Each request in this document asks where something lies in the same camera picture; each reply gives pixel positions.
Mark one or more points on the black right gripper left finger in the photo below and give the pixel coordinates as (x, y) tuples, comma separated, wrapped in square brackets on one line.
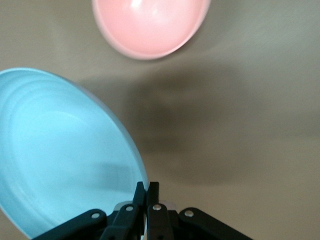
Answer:
[(127, 220)]

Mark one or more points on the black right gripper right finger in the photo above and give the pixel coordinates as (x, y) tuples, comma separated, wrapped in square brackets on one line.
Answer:
[(160, 222)]

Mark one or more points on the blue plate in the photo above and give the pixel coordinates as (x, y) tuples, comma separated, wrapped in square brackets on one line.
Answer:
[(50, 150)]

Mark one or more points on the pink bowl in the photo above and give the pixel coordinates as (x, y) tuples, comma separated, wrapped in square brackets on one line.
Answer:
[(150, 27)]

